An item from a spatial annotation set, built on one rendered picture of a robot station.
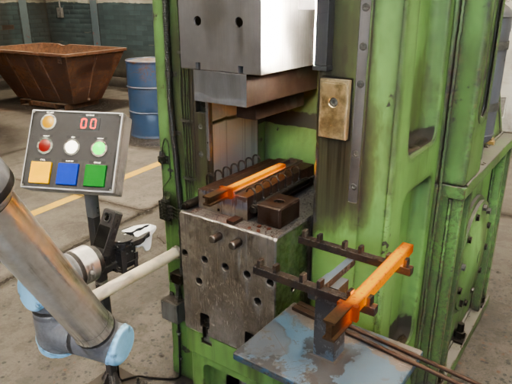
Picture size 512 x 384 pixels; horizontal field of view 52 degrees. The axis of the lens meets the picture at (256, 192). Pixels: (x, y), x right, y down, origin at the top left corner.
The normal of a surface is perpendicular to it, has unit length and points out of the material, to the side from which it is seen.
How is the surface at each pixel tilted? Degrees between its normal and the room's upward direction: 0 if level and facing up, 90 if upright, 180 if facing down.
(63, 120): 60
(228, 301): 90
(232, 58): 90
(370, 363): 0
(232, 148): 90
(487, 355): 0
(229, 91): 90
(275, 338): 0
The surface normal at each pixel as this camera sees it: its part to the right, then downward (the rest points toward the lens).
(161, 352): 0.00, -0.94
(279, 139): -0.58, 0.29
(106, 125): -0.15, -0.17
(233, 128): 0.82, 0.20
